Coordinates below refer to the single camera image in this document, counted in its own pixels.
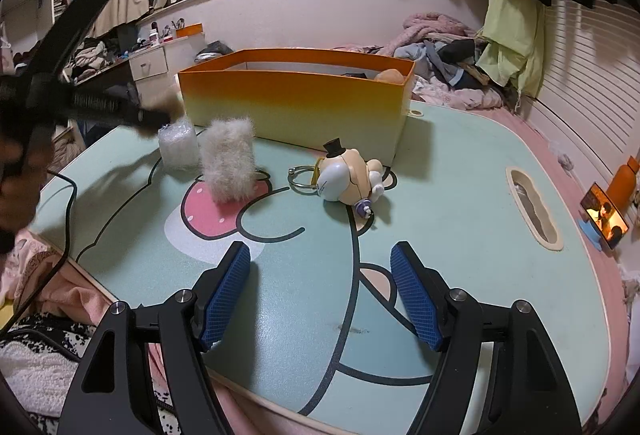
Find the phone on blue stand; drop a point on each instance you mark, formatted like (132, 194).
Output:
(604, 224)

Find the light green hanging garment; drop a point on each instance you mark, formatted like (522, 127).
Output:
(514, 33)

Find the grey fluffy scrunchie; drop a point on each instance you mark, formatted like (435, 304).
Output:
(227, 159)

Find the orange gradient storage box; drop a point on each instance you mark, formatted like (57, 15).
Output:
(304, 97)

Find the pile of clothes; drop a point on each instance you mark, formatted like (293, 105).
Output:
(445, 52)

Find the orange plush bun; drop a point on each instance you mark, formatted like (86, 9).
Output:
(391, 76)

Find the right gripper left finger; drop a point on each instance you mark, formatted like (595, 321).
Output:
(112, 390)

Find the small orange box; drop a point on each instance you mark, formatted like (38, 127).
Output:
(189, 30)

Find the cartoon figure keychain toy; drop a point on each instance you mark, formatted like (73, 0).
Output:
(344, 176)

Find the clear plastic packet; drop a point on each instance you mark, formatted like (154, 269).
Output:
(178, 144)

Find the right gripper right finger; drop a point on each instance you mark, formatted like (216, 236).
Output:
(528, 390)

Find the orange water bottle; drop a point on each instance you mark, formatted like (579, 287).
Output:
(623, 184)

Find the white drawer cabinet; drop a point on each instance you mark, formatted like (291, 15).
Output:
(155, 70)

